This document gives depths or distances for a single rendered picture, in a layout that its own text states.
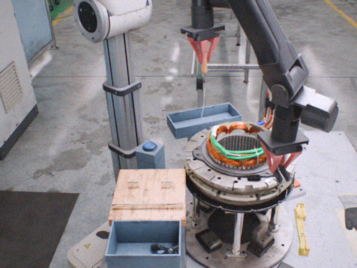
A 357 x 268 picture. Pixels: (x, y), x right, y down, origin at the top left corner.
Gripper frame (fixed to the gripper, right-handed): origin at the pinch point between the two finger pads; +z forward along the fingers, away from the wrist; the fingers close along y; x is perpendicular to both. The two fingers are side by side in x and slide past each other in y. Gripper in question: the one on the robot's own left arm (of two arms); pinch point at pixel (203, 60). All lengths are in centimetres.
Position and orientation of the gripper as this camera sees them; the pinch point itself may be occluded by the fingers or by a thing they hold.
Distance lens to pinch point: 101.5
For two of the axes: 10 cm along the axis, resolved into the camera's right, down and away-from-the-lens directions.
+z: 0.7, 8.6, 5.0
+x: -5.2, -4.0, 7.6
